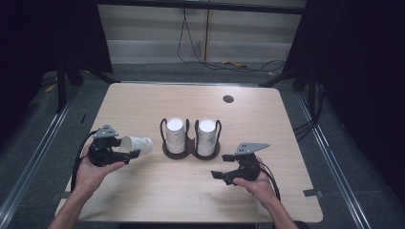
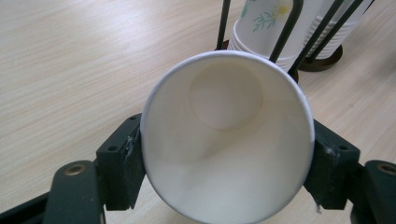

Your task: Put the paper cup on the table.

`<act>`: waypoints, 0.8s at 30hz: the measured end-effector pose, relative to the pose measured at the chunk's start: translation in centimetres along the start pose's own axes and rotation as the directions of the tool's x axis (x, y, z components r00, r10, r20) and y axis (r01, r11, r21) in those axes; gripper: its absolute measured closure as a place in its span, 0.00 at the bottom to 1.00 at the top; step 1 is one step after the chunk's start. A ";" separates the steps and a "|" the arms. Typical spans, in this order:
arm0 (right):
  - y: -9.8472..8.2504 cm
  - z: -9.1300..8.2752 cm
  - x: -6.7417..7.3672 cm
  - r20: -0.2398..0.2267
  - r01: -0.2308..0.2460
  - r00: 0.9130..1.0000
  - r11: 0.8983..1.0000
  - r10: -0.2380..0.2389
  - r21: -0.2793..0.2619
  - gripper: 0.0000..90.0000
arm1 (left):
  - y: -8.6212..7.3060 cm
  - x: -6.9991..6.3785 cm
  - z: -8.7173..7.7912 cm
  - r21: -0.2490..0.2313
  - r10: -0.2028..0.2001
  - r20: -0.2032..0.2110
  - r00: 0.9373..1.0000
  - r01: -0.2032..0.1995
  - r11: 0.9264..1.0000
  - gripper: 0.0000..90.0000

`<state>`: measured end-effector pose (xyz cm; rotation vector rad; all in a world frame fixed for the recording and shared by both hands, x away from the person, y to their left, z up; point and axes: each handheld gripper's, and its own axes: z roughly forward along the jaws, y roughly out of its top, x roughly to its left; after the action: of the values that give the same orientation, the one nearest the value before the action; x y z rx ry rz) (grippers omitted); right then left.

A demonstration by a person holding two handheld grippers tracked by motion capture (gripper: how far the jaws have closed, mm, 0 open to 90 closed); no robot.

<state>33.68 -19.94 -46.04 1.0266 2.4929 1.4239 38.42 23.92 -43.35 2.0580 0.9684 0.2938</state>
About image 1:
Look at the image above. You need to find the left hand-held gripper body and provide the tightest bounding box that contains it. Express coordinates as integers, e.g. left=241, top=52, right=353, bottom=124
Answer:
left=87, top=123, right=132, bottom=168

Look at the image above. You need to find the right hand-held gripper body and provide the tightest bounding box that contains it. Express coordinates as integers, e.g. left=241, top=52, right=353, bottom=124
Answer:
left=223, top=142, right=271, bottom=187

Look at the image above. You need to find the white printed paper cup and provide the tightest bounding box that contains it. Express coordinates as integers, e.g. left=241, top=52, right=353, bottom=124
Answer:
left=119, top=135, right=154, bottom=156

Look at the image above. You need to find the black wire cup holder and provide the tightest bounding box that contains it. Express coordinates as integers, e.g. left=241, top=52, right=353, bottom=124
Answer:
left=160, top=117, right=223, bottom=161

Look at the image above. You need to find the person's right hand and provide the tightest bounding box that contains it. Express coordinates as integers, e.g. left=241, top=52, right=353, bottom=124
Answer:
left=232, top=156, right=277, bottom=210

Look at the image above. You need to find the person's left hand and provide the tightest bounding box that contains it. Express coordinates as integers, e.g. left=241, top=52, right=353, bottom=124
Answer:
left=75, top=144, right=126, bottom=200

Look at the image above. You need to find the black metal stand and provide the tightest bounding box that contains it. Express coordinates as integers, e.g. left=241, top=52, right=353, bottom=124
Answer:
left=56, top=60, right=120, bottom=114
left=259, top=66, right=319, bottom=113

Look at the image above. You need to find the black curtain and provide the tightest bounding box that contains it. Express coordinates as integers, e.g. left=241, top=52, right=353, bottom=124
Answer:
left=0, top=0, right=113, bottom=141
left=283, top=0, right=405, bottom=198

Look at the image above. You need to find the black overhead bar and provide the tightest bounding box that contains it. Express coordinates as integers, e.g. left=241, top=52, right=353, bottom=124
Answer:
left=96, top=0, right=307, bottom=15

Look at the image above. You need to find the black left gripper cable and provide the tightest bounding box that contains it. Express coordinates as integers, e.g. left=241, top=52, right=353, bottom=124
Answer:
left=70, top=129, right=99, bottom=194

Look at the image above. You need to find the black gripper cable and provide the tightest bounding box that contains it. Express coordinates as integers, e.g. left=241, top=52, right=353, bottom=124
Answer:
left=70, top=129, right=99, bottom=194
left=259, top=161, right=282, bottom=202

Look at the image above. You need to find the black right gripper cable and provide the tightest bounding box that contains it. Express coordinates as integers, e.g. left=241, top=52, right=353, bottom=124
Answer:
left=259, top=161, right=282, bottom=202

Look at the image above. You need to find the metal floor rail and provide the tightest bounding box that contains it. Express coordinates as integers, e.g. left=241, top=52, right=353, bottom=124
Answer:
left=0, top=101, right=75, bottom=220
left=295, top=92, right=371, bottom=229

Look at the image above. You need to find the bunch of black cables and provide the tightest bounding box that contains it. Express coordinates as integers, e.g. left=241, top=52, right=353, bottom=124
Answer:
left=292, top=80, right=326, bottom=142

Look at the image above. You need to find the black hanging wall cable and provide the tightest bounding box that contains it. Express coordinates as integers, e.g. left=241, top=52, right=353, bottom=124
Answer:
left=177, top=9, right=287, bottom=73

